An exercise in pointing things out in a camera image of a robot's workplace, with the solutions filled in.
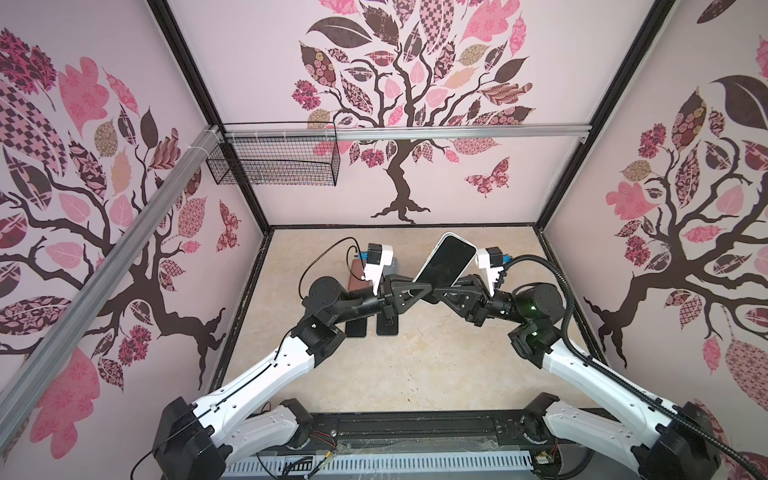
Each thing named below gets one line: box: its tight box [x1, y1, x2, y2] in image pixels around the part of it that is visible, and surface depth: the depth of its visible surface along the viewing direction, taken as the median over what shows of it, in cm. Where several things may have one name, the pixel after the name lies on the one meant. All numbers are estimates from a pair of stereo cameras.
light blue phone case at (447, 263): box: [412, 232, 478, 289], surface depth 54 cm
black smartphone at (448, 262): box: [415, 236, 476, 287], surface depth 54 cm
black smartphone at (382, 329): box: [376, 313, 399, 336], surface depth 94 cm
